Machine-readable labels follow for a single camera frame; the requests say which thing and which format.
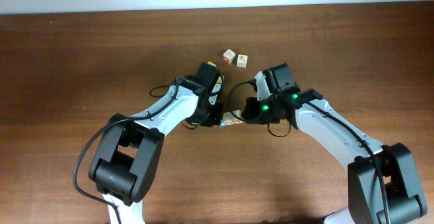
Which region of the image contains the wooden block number drawing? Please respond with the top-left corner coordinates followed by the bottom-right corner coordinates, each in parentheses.
top-left (226, 110), bottom-right (243, 125)

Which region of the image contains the wooden block blue side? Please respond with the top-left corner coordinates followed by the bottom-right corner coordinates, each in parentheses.
top-left (220, 112), bottom-right (232, 127)

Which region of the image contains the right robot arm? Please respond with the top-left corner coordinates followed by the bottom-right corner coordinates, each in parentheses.
top-left (241, 64), bottom-right (428, 224)

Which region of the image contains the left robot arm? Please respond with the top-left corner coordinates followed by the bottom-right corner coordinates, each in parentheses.
top-left (88, 62), bottom-right (224, 223)

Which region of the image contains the yellow block with blue bars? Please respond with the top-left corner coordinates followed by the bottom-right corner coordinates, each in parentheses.
top-left (212, 75), bottom-right (224, 94)

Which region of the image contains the block with red side top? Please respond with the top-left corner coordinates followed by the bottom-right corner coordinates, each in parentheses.
top-left (222, 49), bottom-right (236, 64)

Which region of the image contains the plain wooden block top right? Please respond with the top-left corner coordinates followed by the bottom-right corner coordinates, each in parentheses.
top-left (236, 54), bottom-right (248, 68)

